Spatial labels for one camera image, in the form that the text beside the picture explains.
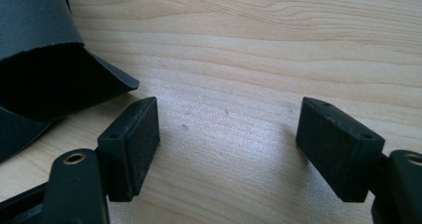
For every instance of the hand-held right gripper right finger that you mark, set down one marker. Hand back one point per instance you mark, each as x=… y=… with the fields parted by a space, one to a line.
x=335 y=151

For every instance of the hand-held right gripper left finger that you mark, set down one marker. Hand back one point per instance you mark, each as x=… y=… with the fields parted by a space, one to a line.
x=127 y=151

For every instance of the black curled sheet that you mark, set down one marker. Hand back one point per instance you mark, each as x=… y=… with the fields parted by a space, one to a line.
x=36 y=51

